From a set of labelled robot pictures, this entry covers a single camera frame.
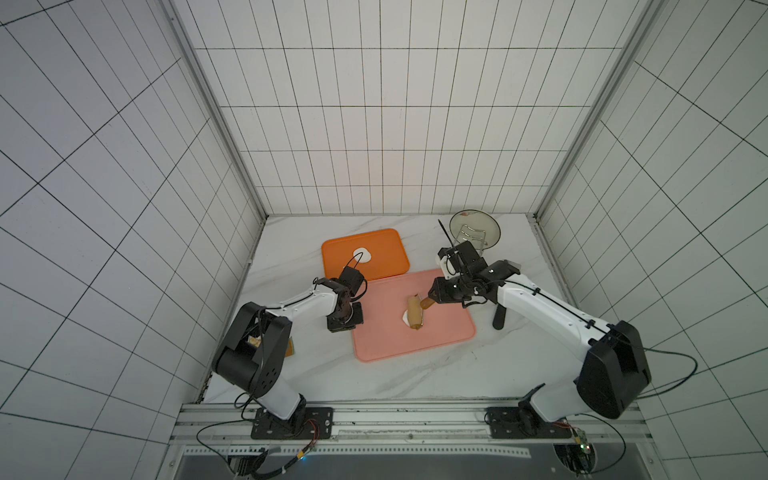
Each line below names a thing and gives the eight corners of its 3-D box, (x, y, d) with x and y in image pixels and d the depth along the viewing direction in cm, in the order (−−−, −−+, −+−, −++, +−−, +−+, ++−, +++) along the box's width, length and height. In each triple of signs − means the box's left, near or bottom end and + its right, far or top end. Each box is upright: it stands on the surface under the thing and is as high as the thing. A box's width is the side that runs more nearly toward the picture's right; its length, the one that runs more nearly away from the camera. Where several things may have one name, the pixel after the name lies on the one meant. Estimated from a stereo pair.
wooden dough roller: (409, 329, 89) (409, 324, 86) (407, 300, 95) (408, 294, 92) (423, 329, 89) (424, 324, 86) (420, 300, 95) (421, 294, 92)
